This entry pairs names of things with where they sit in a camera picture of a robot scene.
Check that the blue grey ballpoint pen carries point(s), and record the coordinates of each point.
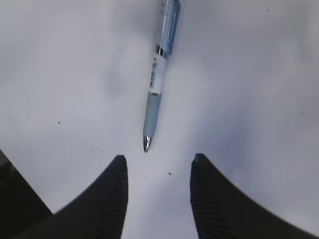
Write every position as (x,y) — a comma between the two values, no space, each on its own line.
(168,15)

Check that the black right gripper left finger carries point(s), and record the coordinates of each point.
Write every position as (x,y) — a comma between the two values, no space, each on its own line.
(97,213)

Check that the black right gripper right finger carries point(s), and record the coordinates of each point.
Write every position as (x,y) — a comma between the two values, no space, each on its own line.
(222,211)

